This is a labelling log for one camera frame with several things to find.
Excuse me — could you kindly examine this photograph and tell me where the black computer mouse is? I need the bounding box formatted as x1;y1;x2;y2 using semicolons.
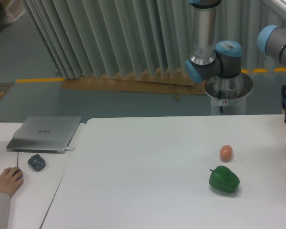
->
12;169;23;181

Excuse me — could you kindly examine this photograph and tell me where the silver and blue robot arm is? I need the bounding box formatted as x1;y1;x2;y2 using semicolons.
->
185;0;286;123

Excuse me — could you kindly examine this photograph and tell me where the green bell pepper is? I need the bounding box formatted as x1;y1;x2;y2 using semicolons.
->
208;166;240;193

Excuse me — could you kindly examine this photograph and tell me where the person's hand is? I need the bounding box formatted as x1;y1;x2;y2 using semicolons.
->
0;167;24;198

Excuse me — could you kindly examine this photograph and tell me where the brown egg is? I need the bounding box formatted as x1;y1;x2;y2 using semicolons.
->
220;145;233;161

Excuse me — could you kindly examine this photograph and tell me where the brown cardboard sheet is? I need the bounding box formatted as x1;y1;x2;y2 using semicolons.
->
60;76;206;95

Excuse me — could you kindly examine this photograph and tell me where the pale green folding curtain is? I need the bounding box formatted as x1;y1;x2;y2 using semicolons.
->
23;0;204;79

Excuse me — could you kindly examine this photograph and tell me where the silver closed laptop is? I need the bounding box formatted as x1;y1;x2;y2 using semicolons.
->
6;116;81;153

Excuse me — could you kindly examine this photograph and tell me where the small dark grey gadget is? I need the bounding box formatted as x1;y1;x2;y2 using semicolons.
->
28;154;46;172

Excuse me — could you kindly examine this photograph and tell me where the clear plastic wrapped bundle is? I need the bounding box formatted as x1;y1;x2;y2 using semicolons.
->
0;0;26;25

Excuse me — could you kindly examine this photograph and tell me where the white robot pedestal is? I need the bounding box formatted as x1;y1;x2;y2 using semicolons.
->
204;73;253;115

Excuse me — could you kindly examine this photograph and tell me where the black mouse cable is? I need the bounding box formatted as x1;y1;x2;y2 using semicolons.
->
11;123;26;169

